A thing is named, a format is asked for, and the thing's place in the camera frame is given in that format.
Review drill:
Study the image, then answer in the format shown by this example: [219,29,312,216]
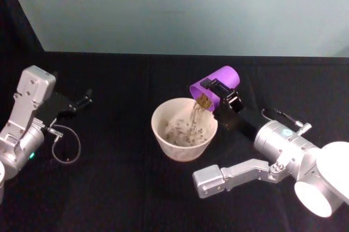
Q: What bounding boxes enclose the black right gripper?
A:
[200,77,263,142]

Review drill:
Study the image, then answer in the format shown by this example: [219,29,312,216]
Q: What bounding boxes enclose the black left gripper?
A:
[34,88,93,129]

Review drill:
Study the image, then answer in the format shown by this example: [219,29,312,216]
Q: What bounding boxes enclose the purple plastic cup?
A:
[189,65,241,113]

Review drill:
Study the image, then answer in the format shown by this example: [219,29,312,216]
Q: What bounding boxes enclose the small brown beans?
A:
[163,92,216,147]

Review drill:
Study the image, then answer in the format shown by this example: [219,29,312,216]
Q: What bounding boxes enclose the cream ceramic bowl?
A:
[151,97,219,162]

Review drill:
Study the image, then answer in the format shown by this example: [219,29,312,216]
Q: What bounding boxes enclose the black table cloth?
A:
[0,0,349,232]

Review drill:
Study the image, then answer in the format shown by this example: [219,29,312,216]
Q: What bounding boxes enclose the thin left wrist cable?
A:
[46,124,82,165]

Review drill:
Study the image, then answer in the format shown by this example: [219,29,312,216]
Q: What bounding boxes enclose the dark right wrist cable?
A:
[262,108,312,136]

